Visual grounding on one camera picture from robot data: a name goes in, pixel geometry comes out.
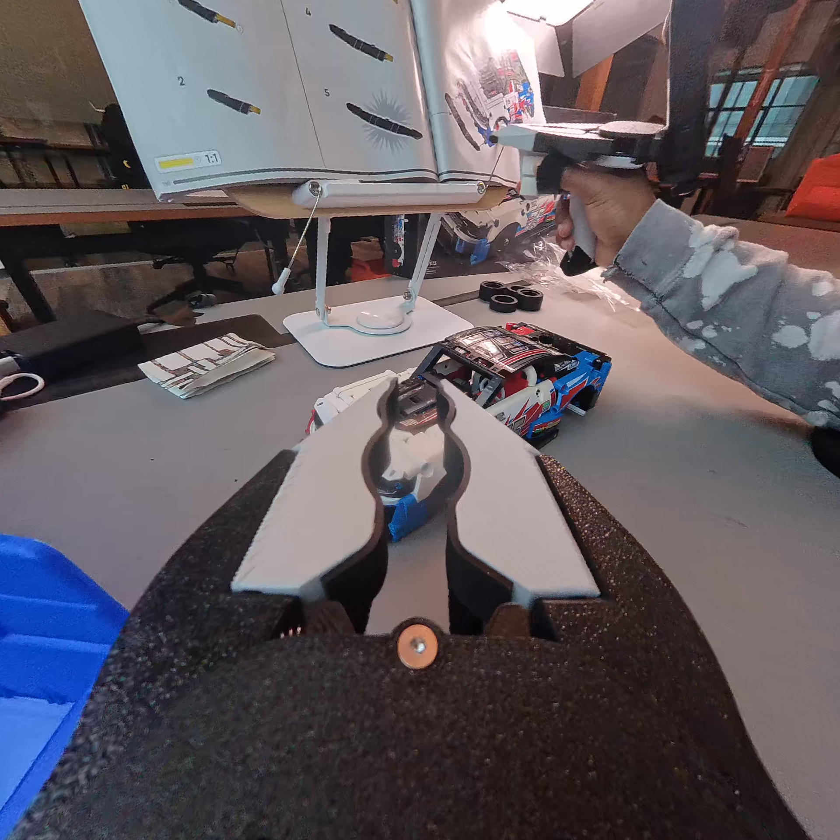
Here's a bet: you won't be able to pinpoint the black office chair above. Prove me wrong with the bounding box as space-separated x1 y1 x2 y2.
147 220 280 317

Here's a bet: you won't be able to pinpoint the brown background table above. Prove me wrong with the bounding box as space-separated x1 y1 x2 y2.
0 187 263 322

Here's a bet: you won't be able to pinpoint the toy car box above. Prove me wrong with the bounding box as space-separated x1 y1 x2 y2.
384 193 559 277

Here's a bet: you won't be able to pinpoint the blue plastic bin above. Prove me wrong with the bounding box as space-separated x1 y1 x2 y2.
0 533 130 834

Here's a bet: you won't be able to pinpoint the toy brick race car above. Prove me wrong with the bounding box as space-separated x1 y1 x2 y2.
305 322 613 542

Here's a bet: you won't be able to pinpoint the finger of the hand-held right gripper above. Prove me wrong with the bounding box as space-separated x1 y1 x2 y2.
489 125 549 156

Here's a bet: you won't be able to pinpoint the open instruction booklet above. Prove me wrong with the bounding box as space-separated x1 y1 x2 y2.
77 0 549 203

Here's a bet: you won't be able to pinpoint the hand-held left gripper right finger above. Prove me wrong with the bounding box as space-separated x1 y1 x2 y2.
437 379 602 602

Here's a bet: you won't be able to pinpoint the person's right hand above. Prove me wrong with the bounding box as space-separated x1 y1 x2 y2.
554 166 658 269

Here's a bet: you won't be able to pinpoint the folded sticker sheet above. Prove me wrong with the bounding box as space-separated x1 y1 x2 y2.
138 332 277 400

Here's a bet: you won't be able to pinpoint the clear plastic bags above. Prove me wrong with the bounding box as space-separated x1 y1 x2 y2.
508 233 631 309

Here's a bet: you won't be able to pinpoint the white book stand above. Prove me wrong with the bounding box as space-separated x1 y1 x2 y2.
223 178 509 368

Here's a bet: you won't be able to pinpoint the person's right forearm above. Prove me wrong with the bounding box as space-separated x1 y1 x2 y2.
604 200 840 427

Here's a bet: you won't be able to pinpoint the studio light panel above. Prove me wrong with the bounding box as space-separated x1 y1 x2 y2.
505 0 670 80

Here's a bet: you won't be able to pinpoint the window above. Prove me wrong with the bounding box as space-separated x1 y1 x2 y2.
705 66 821 158

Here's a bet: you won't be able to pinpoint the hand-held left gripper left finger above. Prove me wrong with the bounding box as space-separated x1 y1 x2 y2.
230 378 399 599

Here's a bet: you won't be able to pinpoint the orange plastic bin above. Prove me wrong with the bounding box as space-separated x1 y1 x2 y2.
784 154 840 221

